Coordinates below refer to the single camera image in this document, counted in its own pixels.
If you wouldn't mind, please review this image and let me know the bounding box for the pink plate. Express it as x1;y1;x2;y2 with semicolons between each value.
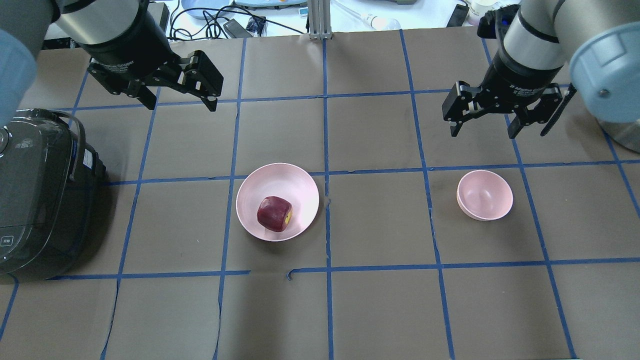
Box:
235;162;320;242

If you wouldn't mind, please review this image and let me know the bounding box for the red apple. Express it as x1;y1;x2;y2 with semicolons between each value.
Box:
256;196;293;233

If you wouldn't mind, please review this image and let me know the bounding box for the black power adapter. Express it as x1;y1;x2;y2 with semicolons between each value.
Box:
446;4;470;28

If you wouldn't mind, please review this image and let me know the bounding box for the pink bowl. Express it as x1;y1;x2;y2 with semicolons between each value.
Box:
455;170;514;222

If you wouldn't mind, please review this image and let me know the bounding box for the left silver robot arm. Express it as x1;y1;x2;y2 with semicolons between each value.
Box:
1;0;224;126

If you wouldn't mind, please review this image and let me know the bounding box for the blue plate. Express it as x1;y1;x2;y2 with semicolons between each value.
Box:
180;0;234;20

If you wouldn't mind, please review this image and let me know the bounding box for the lilac white cup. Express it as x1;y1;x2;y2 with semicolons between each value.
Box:
466;0;498;27

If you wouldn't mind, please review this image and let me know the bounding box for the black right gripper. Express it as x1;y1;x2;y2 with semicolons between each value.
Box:
441;55;563;139

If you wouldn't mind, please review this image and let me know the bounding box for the aluminium frame post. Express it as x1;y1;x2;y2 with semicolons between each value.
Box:
307;0;333;40

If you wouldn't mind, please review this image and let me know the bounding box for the white light bulb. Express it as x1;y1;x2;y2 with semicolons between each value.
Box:
362;14;402;31

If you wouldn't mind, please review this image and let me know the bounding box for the dark grey rice cooker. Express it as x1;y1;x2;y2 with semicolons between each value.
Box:
0;108;106;285

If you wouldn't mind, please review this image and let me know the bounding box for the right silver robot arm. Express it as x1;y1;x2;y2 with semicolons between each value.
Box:
441;0;640;152

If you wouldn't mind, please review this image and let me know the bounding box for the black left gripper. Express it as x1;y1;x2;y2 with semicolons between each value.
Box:
87;30;224;112

